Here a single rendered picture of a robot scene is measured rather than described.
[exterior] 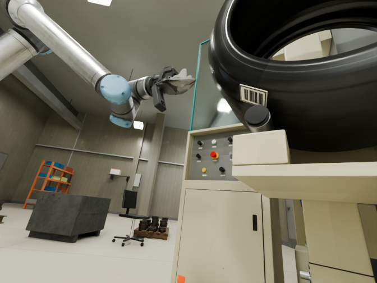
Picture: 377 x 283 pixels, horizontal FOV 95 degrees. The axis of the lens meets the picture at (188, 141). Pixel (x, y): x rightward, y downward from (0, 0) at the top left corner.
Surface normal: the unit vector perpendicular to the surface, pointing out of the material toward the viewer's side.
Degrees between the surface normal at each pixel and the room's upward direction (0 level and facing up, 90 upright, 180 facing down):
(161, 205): 90
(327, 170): 90
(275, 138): 90
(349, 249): 90
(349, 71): 101
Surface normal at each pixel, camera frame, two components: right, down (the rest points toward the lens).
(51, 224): -0.06, -0.36
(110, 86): 0.24, -0.27
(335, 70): -0.55, -0.18
